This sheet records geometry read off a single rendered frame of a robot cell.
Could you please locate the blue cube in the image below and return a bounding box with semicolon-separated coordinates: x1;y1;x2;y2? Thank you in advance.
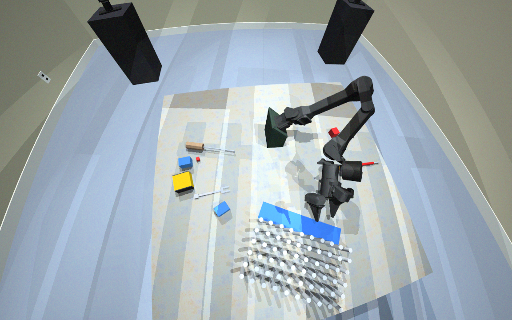
213;201;230;217
178;156;193;168

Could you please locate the blue flat strip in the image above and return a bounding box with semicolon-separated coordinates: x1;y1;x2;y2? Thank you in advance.
258;202;341;245

